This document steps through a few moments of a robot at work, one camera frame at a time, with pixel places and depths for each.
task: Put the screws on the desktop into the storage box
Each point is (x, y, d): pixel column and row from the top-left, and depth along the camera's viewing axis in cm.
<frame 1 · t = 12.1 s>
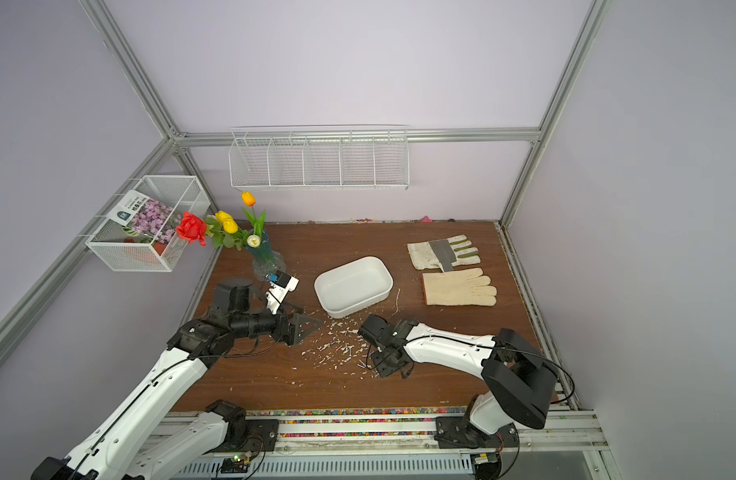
left hand: (308, 319, 72), fingers open
right hand: (386, 360, 84), fingers open
white plastic storage box: (353, 286, 104), on the table
grey striped work glove: (443, 254, 113), on the table
beige canvas work glove: (468, 287, 101), point 2 cm above the table
glass vase with flowers: (251, 235, 81), point 29 cm above the table

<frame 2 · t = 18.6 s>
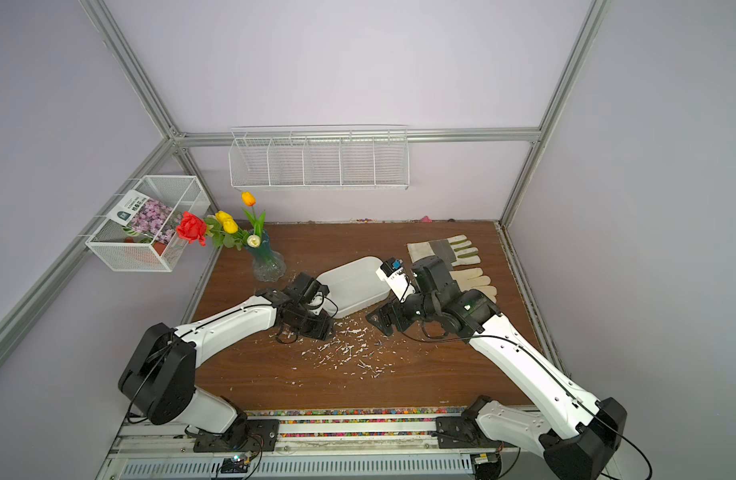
left hand: (324, 333, 85), fingers open
right hand: (380, 306, 71), fingers open
the named things where they were.

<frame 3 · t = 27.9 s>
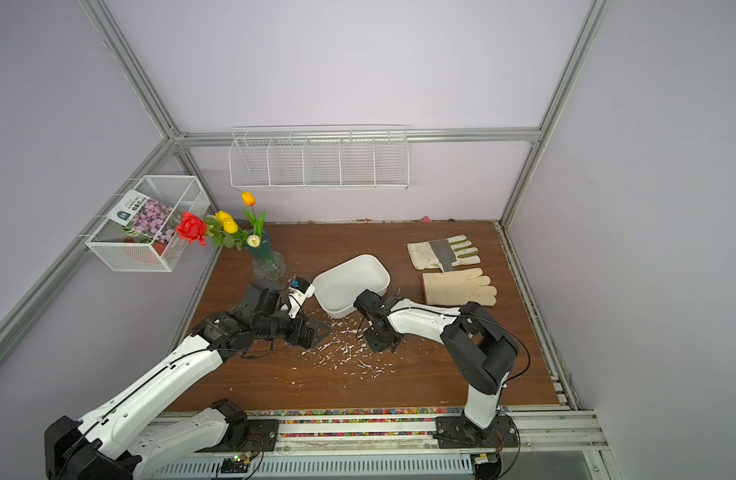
left hand: (316, 327, 75), fingers open
right hand: (380, 339, 90), fingers open
the named things where they were.

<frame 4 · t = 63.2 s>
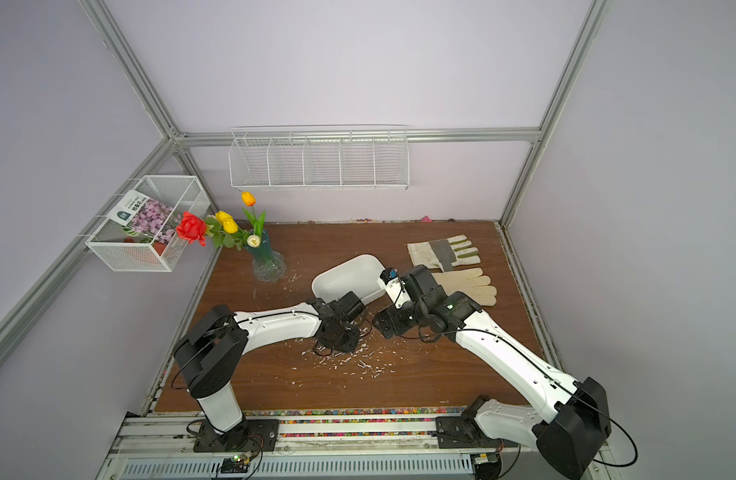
left hand: (349, 348, 87), fingers closed
right hand: (385, 312, 77), fingers open
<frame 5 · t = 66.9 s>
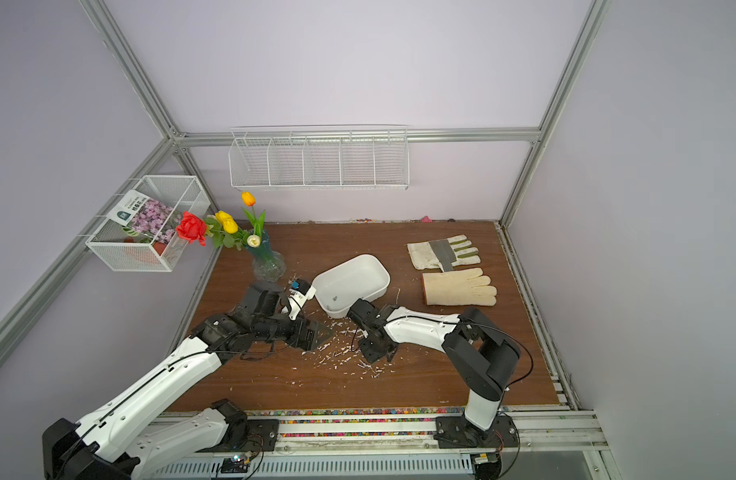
left hand: (318, 330, 74), fingers open
right hand: (372, 349, 88), fingers open
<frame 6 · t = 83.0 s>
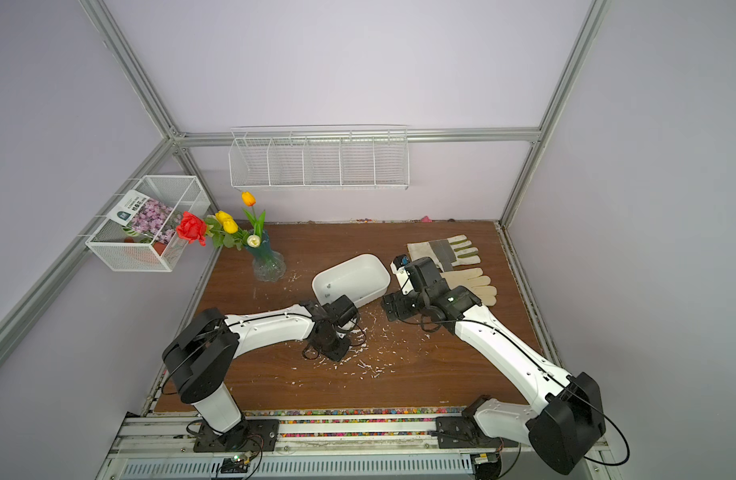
left hand: (336, 355, 86), fingers closed
right hand: (395, 296, 80), fingers open
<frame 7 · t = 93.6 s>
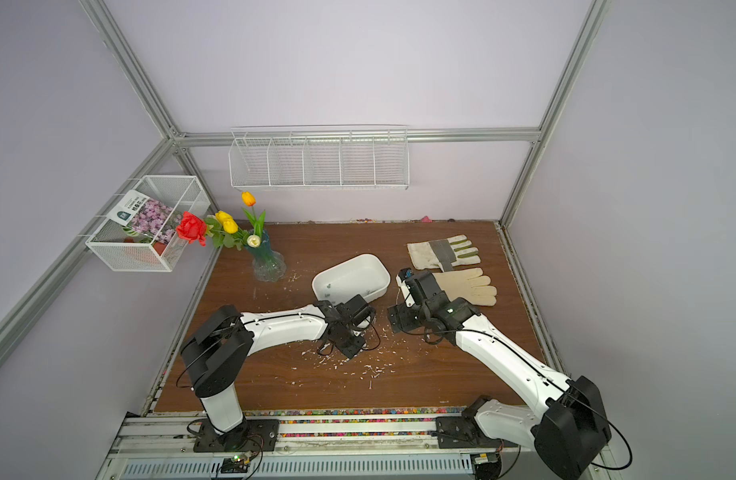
left hand: (351, 347, 87), fingers closed
right hand: (401, 308, 81), fingers open
